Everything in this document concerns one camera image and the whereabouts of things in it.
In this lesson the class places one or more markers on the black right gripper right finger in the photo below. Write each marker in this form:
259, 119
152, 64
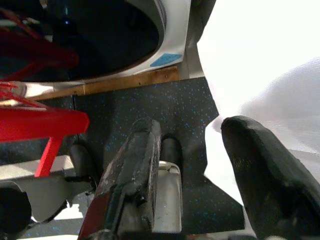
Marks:
265, 180

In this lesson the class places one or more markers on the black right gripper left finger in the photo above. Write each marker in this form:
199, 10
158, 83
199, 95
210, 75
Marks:
135, 162

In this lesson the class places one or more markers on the white cloth garment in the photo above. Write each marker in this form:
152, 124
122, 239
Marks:
255, 62

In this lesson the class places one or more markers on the white front-load washing machine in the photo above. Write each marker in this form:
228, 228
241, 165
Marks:
172, 30

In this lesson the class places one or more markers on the silver robot right leg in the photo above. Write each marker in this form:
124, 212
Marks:
170, 195

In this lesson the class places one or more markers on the silver robot leg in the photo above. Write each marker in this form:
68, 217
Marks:
170, 195
50, 190

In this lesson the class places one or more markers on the wooden base board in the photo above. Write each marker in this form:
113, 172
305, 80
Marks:
130, 81

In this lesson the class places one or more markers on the silver robot left leg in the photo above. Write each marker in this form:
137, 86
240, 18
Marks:
50, 190

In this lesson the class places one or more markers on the red plastic laundry basket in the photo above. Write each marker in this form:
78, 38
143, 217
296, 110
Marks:
37, 122

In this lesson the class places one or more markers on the blue sticker on washer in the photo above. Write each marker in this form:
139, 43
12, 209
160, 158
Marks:
165, 60

